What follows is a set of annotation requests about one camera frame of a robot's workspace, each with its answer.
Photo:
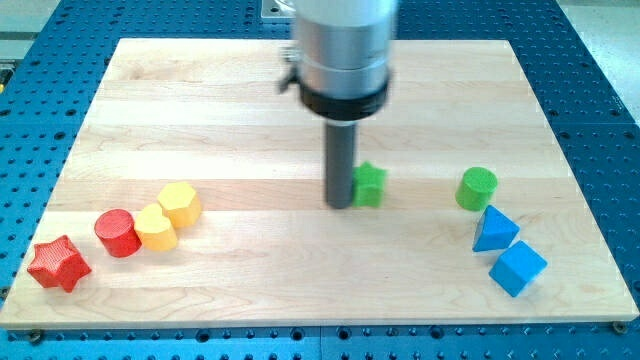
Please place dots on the blue triangle block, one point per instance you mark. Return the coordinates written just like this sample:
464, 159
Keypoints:
494, 231

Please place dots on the blue cube block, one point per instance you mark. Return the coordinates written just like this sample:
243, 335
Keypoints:
517, 267

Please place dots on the green cylinder block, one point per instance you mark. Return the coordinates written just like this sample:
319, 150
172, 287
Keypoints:
476, 188

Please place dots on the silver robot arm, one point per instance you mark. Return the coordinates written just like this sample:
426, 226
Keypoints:
340, 63

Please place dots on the red cylinder block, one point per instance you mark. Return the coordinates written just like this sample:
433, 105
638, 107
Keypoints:
115, 229

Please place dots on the green star block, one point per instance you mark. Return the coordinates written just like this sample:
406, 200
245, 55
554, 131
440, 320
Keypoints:
369, 185

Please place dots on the yellow hexagon block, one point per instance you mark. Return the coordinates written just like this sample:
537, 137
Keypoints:
180, 203

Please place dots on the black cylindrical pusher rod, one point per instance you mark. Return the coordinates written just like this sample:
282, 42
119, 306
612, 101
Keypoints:
339, 150

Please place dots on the red star block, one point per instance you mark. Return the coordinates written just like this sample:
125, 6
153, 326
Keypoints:
58, 264

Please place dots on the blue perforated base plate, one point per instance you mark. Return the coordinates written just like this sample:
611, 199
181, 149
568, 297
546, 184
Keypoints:
50, 93

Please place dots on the yellow heart block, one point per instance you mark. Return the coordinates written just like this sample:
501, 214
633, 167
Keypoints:
154, 229

